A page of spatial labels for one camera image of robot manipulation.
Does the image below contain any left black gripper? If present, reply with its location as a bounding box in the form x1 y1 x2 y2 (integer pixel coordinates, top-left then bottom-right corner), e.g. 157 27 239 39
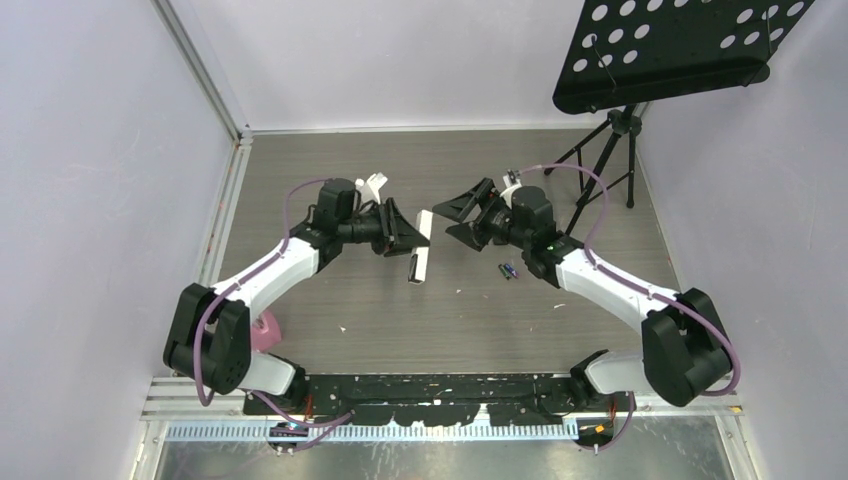
338 198 428 258

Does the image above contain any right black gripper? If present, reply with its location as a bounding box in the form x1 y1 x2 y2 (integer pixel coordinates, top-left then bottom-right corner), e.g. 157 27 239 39
432 178 531 253

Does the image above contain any white silver prism bar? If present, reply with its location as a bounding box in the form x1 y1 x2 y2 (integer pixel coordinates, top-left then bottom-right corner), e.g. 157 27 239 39
408 210 433 285

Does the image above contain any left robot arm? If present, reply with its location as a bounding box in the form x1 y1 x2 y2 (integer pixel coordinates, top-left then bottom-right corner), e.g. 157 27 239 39
163 173 433 414

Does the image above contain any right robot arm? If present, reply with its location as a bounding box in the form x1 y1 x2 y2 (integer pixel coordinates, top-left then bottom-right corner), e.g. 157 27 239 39
433 178 734 411

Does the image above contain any dark green battery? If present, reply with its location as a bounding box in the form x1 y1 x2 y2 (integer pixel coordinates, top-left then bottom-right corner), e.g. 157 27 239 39
498 264 513 280

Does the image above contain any blue purple battery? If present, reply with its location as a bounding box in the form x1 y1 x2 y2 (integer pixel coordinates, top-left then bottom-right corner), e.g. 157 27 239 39
504 263 519 278

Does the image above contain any pink metronome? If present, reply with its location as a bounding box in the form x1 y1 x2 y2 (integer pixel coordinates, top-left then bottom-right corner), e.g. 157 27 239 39
250 310 282 352

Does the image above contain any black tripod stand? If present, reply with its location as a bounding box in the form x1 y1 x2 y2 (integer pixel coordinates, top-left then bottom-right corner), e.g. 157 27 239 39
554 104 642 234

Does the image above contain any black perforated music stand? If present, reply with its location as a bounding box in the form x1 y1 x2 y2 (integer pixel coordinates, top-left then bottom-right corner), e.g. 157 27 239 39
552 0 812 115

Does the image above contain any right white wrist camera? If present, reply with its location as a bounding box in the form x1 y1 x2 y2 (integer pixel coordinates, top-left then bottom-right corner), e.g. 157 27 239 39
500 170 522 209

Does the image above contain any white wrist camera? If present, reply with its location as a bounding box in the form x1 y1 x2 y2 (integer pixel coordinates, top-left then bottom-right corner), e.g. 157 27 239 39
500 170 522 209
354 172 388 205

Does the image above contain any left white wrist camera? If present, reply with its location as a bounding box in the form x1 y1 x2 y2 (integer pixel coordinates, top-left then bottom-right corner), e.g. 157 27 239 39
354 172 388 205

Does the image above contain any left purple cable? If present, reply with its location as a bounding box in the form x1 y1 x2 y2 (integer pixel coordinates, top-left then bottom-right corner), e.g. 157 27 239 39
192 178 329 408

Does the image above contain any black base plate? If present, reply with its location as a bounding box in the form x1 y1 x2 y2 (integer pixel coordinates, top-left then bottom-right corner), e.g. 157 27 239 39
244 373 589 427

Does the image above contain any white slotted cable duct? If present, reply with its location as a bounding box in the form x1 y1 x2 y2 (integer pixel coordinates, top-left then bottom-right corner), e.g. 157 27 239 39
164 419 579 443

